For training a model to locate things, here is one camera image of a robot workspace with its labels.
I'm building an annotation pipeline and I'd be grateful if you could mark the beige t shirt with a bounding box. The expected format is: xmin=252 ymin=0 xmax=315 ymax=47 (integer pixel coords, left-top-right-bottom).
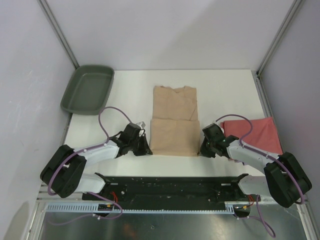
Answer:
xmin=150 ymin=86 xmax=200 ymax=157

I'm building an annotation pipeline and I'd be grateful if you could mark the pink t shirt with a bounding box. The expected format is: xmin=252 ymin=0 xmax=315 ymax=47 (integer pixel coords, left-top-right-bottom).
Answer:
xmin=218 ymin=116 xmax=283 ymax=155

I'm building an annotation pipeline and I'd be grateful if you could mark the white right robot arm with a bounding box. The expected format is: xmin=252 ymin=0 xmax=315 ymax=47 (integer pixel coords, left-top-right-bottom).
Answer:
xmin=199 ymin=123 xmax=312 ymax=208

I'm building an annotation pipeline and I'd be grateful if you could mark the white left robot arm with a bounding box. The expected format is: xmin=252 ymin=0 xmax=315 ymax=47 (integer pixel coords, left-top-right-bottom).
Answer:
xmin=40 ymin=121 xmax=153 ymax=200

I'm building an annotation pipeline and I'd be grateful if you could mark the grey plastic tray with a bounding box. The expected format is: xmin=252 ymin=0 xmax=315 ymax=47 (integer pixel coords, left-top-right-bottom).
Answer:
xmin=60 ymin=64 xmax=115 ymax=116

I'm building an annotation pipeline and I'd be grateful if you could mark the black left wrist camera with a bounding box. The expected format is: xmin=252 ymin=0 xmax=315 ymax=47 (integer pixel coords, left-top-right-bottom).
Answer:
xmin=136 ymin=121 xmax=146 ymax=129

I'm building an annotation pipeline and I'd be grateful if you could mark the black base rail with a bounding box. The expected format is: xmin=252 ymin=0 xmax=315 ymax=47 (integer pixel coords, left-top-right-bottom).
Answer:
xmin=82 ymin=174 xmax=251 ymax=211

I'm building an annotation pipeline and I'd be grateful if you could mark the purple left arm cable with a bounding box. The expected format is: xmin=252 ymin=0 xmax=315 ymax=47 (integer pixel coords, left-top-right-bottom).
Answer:
xmin=47 ymin=106 xmax=136 ymax=226

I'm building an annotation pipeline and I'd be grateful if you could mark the grey slotted cable duct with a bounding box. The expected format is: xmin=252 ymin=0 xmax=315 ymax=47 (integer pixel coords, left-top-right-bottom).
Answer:
xmin=44 ymin=201 xmax=258 ymax=215

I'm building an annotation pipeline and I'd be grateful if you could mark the right aluminium frame post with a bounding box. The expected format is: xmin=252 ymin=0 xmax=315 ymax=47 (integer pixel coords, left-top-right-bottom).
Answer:
xmin=256 ymin=0 xmax=304 ymax=76

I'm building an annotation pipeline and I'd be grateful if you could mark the aluminium frame post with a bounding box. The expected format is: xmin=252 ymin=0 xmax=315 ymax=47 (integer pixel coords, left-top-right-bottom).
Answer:
xmin=37 ymin=0 xmax=80 ymax=69
xmin=256 ymin=0 xmax=304 ymax=76

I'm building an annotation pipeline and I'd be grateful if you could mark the left aluminium frame post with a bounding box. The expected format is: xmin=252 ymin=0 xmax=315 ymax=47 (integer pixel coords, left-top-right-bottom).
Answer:
xmin=37 ymin=0 xmax=80 ymax=69

